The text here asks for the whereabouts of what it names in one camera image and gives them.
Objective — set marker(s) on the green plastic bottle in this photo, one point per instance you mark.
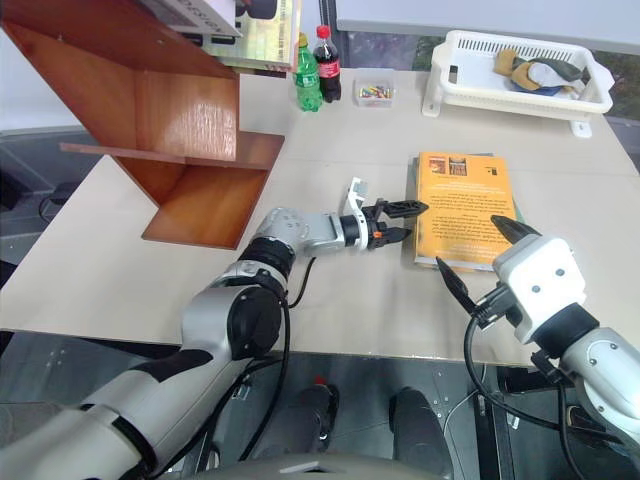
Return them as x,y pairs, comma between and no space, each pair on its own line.
306,80

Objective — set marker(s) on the wooden bookshelf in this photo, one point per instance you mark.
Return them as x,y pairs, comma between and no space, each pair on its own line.
190,125

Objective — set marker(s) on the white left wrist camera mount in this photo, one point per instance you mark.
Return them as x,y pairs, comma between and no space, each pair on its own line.
358,192

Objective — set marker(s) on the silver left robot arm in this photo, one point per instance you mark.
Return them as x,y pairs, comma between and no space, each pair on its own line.
150,390

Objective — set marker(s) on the grey cloth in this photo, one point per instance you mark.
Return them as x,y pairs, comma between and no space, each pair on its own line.
560,72

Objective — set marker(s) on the white plastic basket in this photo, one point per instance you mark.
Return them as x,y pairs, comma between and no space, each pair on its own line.
467,75

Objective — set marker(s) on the clear box of coloured pieces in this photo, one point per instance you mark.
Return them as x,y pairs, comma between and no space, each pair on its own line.
374,91

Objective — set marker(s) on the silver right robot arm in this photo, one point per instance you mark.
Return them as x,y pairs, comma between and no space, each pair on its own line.
605,360

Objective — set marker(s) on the grey board panel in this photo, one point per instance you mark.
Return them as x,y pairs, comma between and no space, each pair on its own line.
475,15

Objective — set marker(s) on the orange book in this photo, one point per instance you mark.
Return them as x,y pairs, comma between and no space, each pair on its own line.
465,210
410,175

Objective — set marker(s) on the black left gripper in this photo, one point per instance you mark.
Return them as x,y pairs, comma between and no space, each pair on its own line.
375,225

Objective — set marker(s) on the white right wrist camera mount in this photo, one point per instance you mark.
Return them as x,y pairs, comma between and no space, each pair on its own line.
545,280

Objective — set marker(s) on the cola bottle red cap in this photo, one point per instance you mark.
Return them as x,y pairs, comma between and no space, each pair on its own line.
327,65

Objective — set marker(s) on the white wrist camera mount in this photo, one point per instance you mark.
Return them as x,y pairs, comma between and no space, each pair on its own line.
545,280
358,192

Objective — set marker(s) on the grey white book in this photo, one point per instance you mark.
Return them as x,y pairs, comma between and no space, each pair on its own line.
200,15

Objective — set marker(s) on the black power adapter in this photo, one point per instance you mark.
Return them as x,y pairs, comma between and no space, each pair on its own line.
60,192

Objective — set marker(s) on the tan yellow cloth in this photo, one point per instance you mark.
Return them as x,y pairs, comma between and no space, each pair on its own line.
515,70

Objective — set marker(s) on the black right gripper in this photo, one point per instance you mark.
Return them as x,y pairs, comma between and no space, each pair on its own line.
500,307

